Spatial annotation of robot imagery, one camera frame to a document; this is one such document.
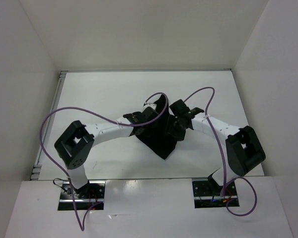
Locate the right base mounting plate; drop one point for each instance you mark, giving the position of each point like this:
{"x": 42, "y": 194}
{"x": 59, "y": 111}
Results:
{"x": 205, "y": 197}

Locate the base mounting plate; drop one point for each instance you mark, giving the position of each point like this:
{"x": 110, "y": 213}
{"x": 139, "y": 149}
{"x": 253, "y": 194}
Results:
{"x": 90, "y": 197}
{"x": 205, "y": 197}

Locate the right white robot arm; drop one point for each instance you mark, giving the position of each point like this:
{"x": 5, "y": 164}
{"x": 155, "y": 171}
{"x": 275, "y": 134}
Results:
{"x": 240, "y": 148}

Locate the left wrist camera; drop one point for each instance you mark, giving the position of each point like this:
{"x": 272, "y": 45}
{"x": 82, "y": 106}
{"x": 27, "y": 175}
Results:
{"x": 149, "y": 105}

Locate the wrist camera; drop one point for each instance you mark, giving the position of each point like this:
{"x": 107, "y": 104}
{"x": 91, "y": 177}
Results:
{"x": 180, "y": 106}
{"x": 149, "y": 105}

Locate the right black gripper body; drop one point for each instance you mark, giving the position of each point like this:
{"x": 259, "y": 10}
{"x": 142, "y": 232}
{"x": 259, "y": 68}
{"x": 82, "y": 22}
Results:
{"x": 175, "y": 128}

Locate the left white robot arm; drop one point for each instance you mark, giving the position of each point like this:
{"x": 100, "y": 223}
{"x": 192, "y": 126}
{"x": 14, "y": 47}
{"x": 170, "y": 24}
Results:
{"x": 76, "y": 142}

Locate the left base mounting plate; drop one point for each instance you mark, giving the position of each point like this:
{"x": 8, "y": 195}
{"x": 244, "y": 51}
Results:
{"x": 90, "y": 197}

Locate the black skirt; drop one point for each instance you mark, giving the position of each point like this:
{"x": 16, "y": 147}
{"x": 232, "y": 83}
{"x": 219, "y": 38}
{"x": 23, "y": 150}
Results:
{"x": 155, "y": 134}

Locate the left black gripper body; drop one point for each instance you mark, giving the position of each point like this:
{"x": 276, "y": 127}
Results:
{"x": 136, "y": 113}

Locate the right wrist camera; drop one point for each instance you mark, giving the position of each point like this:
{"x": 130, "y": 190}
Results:
{"x": 180, "y": 106}

